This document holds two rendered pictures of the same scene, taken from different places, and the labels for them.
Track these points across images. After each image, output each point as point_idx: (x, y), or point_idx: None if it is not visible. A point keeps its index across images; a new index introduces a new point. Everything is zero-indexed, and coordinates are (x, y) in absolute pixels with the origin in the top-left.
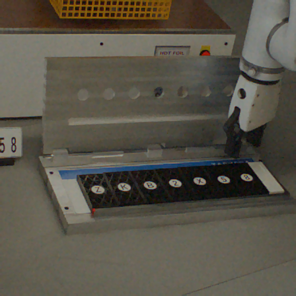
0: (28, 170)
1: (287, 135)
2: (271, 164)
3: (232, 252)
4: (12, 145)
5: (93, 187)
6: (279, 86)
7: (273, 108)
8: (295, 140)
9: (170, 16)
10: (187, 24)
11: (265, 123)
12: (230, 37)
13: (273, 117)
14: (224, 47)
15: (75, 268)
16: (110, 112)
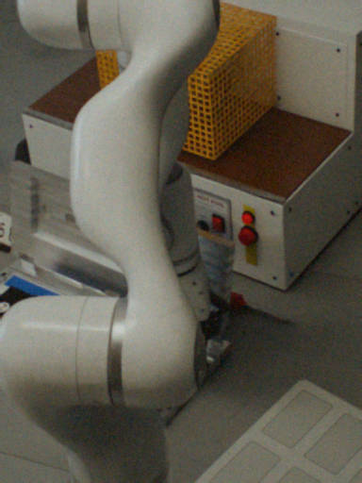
0: (10, 263)
1: (317, 359)
2: (231, 377)
3: (32, 428)
4: (10, 234)
5: (3, 303)
6: (195, 284)
7: (193, 307)
8: (316, 369)
9: (245, 157)
10: (243, 173)
11: (206, 323)
12: (275, 207)
13: (203, 319)
14: (272, 216)
15: None
16: (73, 239)
